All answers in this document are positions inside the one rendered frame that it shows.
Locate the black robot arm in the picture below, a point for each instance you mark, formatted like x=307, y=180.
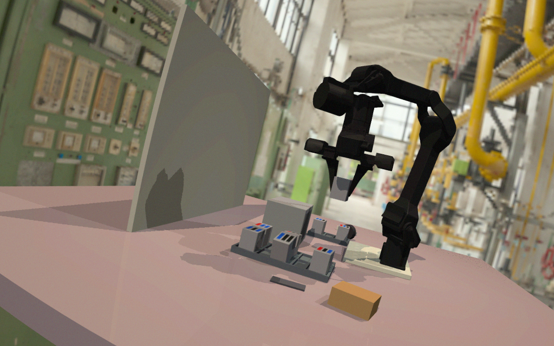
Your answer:
x=400, y=218

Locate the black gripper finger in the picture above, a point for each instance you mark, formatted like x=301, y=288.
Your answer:
x=332, y=165
x=360, y=172

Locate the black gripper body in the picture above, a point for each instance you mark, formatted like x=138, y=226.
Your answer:
x=317, y=146

